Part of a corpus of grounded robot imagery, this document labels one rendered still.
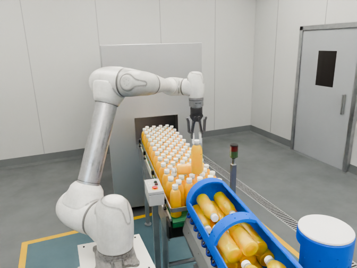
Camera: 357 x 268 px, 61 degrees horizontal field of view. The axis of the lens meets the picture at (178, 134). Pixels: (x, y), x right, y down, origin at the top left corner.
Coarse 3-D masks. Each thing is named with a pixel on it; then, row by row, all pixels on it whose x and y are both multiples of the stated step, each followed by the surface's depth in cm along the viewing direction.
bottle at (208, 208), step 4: (200, 196) 176; (204, 196) 175; (200, 200) 173; (204, 200) 171; (208, 200) 171; (200, 204) 172; (204, 204) 168; (208, 204) 167; (212, 204) 167; (204, 208) 166; (208, 208) 164; (212, 208) 163; (216, 208) 166; (204, 212) 165; (208, 212) 162; (212, 212) 162; (216, 212) 163; (208, 216) 162
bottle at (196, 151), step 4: (196, 144) 192; (192, 148) 194; (196, 148) 192; (200, 148) 193; (192, 152) 193; (196, 152) 192; (200, 152) 193; (192, 156) 194; (196, 156) 193; (200, 156) 194; (192, 160) 195; (196, 160) 194; (200, 160) 194; (192, 164) 196; (196, 164) 194; (200, 164) 195; (192, 168) 197; (196, 168) 195; (200, 168) 196; (192, 172) 198; (196, 172) 196; (200, 172) 197
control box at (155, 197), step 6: (144, 180) 211; (150, 180) 211; (156, 180) 210; (144, 186) 212; (150, 186) 202; (150, 192) 194; (156, 192) 195; (162, 192) 196; (150, 198) 195; (156, 198) 196; (162, 198) 197; (150, 204) 196; (156, 204) 197; (162, 204) 198
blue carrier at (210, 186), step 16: (192, 192) 176; (208, 192) 183; (224, 192) 186; (192, 208) 169; (240, 208) 173; (224, 224) 138; (256, 224) 155; (208, 240) 144; (272, 240) 126; (288, 256) 116
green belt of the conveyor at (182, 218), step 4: (168, 208) 213; (184, 212) 208; (180, 216) 203; (184, 216) 203; (172, 220) 199; (176, 220) 199; (180, 220) 199; (184, 220) 200; (172, 224) 203; (176, 224) 198; (180, 224) 199
